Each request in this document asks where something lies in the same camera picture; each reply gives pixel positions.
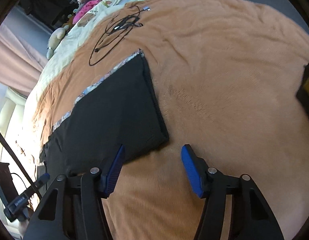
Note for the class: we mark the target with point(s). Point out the pink curtain left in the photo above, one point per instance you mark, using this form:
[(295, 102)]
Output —
[(20, 64)]

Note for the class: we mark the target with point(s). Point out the brown fleece blanket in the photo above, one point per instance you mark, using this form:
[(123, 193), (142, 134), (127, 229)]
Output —
[(225, 73)]

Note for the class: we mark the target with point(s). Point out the cream bed sheet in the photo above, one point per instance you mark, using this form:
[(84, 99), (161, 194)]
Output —
[(66, 49)]

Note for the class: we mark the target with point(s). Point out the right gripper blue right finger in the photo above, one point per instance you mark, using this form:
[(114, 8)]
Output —
[(196, 170)]

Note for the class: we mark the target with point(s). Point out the beige plush toy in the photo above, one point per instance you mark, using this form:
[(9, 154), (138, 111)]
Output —
[(55, 40)]

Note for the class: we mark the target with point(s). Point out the cream padded headboard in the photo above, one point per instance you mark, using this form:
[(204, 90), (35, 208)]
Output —
[(11, 112)]

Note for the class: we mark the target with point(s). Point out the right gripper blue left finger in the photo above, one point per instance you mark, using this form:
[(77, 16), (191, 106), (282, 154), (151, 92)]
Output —
[(110, 170)]

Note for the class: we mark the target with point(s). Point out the black t-shirt with patterned trim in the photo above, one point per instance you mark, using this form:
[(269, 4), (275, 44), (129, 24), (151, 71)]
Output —
[(119, 109)]

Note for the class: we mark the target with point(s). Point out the pink clothing pile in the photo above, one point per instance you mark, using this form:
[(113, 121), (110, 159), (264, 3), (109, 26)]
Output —
[(82, 10)]

